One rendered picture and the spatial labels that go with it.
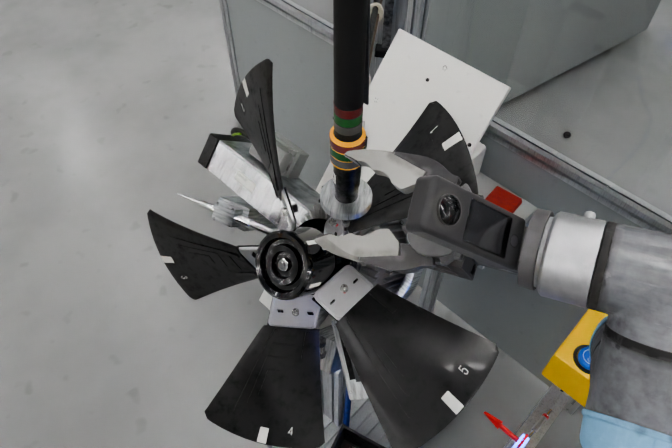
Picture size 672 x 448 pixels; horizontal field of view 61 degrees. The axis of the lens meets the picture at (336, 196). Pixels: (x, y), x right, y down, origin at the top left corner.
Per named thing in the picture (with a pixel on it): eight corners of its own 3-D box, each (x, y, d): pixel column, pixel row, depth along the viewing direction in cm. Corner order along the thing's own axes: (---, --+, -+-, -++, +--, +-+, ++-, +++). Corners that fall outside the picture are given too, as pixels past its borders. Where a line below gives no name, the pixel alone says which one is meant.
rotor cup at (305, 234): (279, 265, 111) (233, 274, 100) (312, 202, 107) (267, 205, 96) (333, 312, 105) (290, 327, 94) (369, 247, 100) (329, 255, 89)
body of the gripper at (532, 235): (416, 268, 59) (536, 302, 53) (391, 248, 51) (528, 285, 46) (438, 199, 60) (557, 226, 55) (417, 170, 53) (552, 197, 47)
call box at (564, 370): (579, 322, 117) (598, 296, 108) (625, 354, 112) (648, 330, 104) (537, 377, 109) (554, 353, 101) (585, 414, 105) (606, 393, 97)
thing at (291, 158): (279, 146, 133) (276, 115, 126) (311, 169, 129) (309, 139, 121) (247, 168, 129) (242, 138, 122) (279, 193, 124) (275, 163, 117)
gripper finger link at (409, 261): (363, 278, 54) (455, 268, 51) (357, 275, 53) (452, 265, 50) (361, 230, 56) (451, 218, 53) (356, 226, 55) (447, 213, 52)
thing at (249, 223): (301, 249, 112) (180, 197, 129) (304, 238, 111) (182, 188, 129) (295, 250, 110) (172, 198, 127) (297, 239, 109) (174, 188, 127)
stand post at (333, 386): (328, 406, 202) (324, 268, 131) (346, 424, 198) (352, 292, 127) (319, 416, 200) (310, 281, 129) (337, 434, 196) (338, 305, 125)
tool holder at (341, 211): (327, 167, 81) (326, 116, 73) (376, 173, 80) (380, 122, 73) (315, 217, 75) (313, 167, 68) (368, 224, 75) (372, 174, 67)
